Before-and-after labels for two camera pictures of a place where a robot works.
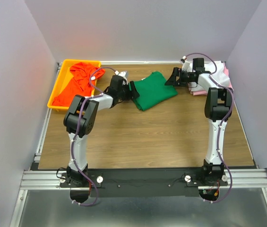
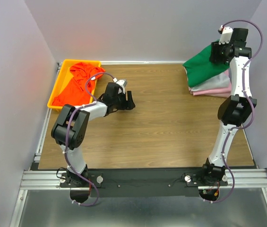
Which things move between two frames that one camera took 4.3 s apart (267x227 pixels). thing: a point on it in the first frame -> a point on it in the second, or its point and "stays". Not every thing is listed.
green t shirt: x=152 y=91 -> x=200 y=67
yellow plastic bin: x=65 y=76 stays
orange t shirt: x=82 y=83 stays
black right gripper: x=171 y=80 -> x=215 y=47
